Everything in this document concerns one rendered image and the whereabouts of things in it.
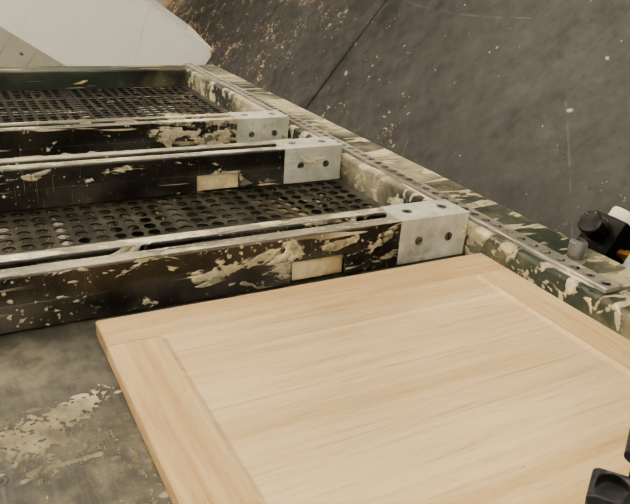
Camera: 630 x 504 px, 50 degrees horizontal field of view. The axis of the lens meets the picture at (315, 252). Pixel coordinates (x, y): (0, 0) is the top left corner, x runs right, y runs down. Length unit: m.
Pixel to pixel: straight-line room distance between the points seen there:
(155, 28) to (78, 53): 0.48
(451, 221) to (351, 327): 0.30
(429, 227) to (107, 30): 3.53
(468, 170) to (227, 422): 1.88
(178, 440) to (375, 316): 0.31
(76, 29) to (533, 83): 2.76
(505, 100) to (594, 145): 0.43
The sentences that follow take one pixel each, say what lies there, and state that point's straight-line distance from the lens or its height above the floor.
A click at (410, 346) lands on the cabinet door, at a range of 0.78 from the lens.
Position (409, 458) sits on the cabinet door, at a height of 1.20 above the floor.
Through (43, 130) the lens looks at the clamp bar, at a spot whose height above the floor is 1.35.
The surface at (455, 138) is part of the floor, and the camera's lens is 2.54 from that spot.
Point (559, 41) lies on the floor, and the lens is 2.53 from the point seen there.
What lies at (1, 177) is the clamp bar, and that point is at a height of 1.43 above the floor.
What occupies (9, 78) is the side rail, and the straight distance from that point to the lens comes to 2.09.
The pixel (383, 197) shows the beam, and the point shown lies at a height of 0.89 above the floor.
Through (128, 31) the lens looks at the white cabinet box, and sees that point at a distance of 4.39.
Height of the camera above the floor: 1.69
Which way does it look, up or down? 37 degrees down
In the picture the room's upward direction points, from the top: 61 degrees counter-clockwise
